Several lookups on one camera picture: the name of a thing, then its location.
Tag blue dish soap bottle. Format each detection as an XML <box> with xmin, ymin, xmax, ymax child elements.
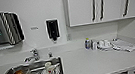
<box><xmin>84</xmin><ymin>37</ymin><xmax>93</xmax><ymax>51</ymax></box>

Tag chrome counter soap pump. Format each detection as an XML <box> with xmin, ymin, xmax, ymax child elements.
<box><xmin>47</xmin><ymin>51</ymin><xmax>54</xmax><ymax>59</ymax></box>

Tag small clear bottle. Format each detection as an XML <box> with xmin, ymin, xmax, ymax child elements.
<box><xmin>90</xmin><ymin>39</ymin><xmax>99</xmax><ymax>51</ymax></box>

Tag white cup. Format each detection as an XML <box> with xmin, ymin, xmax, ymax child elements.
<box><xmin>44</xmin><ymin>60</ymin><xmax>56</xmax><ymax>74</ymax></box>

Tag chrome sink faucet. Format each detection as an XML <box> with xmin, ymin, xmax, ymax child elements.
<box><xmin>22</xmin><ymin>48</ymin><xmax>41</xmax><ymax>64</ymax></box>

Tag white wall outlet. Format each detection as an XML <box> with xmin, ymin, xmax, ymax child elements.
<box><xmin>66</xmin><ymin>33</ymin><xmax>72</xmax><ymax>42</ymax></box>

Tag black wall soap dispenser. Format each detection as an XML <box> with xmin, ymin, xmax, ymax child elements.
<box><xmin>45</xmin><ymin>18</ymin><xmax>62</xmax><ymax>42</ymax></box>

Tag small wall label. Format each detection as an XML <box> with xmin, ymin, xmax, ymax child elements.
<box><xmin>29</xmin><ymin>25</ymin><xmax>40</xmax><ymax>31</ymax></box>

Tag black cabinet door handle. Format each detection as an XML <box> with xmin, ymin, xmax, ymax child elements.
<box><xmin>89</xmin><ymin>0</ymin><xmax>99</xmax><ymax>23</ymax></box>
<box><xmin>97</xmin><ymin>0</ymin><xmax>108</xmax><ymax>22</ymax></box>
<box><xmin>120</xmin><ymin>0</ymin><xmax>133</xmax><ymax>18</ymax></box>

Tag white wall cabinet, three doors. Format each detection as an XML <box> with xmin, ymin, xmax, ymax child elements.
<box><xmin>62</xmin><ymin>0</ymin><xmax>135</xmax><ymax>28</ymax></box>

